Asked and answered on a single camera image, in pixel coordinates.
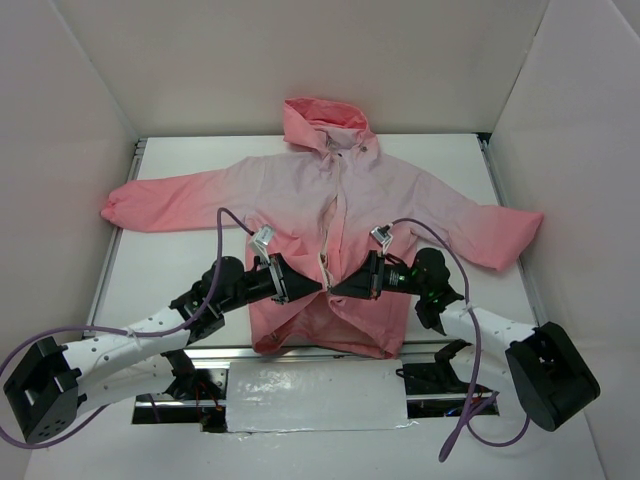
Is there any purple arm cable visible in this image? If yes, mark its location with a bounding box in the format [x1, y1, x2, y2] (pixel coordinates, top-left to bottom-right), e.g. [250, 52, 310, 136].
[0, 207, 259, 446]
[387, 217, 531, 464]

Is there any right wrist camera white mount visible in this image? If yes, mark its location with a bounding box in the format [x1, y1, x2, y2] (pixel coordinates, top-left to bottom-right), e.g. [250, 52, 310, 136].
[369, 223, 393, 255]

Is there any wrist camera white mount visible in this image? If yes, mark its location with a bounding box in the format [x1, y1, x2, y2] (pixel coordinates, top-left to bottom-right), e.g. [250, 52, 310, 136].
[369, 223, 393, 255]
[248, 224, 275, 262]

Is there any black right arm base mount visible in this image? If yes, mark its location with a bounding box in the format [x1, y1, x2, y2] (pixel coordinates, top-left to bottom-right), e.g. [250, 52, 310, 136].
[396, 340, 469, 397]

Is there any pink hooded zip jacket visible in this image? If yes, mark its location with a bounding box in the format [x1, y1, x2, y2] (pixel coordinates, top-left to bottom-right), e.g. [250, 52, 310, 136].
[101, 98, 543, 358]

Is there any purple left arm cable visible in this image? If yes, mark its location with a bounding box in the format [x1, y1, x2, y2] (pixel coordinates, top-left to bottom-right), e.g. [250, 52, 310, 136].
[0, 207, 259, 446]

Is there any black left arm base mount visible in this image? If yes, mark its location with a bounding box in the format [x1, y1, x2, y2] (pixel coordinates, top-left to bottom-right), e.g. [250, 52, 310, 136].
[161, 350, 223, 400]

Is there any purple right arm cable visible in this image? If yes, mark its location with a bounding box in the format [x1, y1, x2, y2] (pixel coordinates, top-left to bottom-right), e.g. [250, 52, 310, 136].
[387, 217, 531, 464]

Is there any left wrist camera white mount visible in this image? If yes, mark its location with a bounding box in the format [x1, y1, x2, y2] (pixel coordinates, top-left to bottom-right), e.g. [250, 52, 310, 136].
[248, 224, 275, 262]

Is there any white foil covered panel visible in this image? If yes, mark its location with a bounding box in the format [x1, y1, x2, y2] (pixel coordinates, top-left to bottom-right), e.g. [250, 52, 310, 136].
[226, 360, 410, 433]

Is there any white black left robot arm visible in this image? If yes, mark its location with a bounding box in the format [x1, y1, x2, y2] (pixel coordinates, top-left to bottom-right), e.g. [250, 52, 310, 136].
[1, 255, 322, 450]

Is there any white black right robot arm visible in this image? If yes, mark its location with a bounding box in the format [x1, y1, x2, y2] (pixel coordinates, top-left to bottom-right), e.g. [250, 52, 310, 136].
[331, 248, 601, 432]

